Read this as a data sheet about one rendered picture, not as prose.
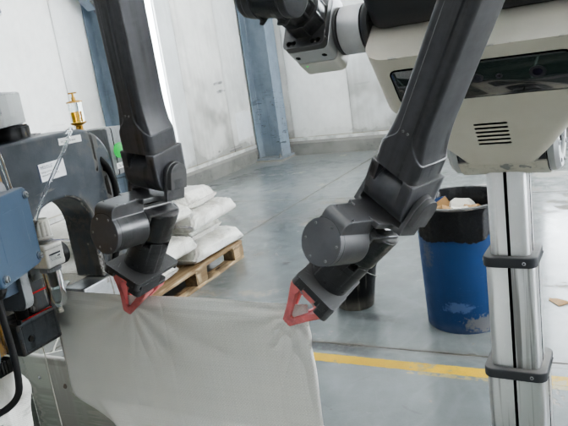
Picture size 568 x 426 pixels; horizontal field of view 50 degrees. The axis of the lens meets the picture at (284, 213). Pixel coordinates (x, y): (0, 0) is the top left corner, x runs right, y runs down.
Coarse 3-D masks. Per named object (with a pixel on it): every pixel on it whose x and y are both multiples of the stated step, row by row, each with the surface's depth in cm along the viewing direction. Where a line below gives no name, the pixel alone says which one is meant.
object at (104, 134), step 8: (104, 128) 113; (112, 128) 115; (96, 136) 115; (104, 136) 114; (112, 136) 115; (104, 144) 114; (112, 144) 115; (112, 152) 115; (112, 160) 115; (120, 160) 116; (112, 168) 115; (120, 168) 116
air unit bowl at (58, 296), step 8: (56, 272) 96; (48, 280) 95; (56, 280) 96; (48, 288) 96; (56, 288) 96; (64, 288) 97; (48, 296) 96; (56, 296) 96; (64, 296) 97; (56, 304) 96; (64, 304) 97
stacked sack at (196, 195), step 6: (192, 186) 458; (198, 186) 452; (204, 186) 455; (186, 192) 438; (192, 192) 441; (198, 192) 446; (204, 192) 451; (210, 192) 457; (186, 198) 432; (192, 198) 437; (198, 198) 441; (204, 198) 445; (210, 198) 457; (180, 204) 430; (186, 204) 430; (192, 204) 434; (198, 204) 441
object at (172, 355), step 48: (96, 336) 103; (144, 336) 98; (192, 336) 93; (240, 336) 89; (288, 336) 86; (96, 384) 107; (144, 384) 101; (192, 384) 96; (240, 384) 92; (288, 384) 88
